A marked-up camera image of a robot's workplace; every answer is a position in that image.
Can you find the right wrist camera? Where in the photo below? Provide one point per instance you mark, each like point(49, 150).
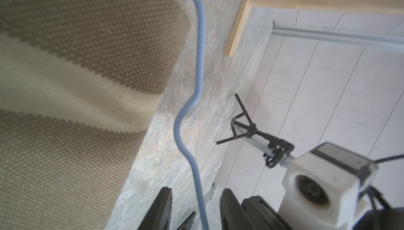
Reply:
point(325, 189)

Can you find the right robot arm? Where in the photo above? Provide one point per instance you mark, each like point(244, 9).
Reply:
point(388, 219)

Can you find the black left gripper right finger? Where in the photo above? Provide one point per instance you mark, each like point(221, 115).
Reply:
point(233, 216)

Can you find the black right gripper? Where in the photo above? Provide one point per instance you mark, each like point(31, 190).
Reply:
point(262, 215)

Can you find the brown plaid scarf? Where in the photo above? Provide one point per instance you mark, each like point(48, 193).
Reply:
point(80, 83)

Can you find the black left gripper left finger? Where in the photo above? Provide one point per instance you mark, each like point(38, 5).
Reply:
point(159, 214)

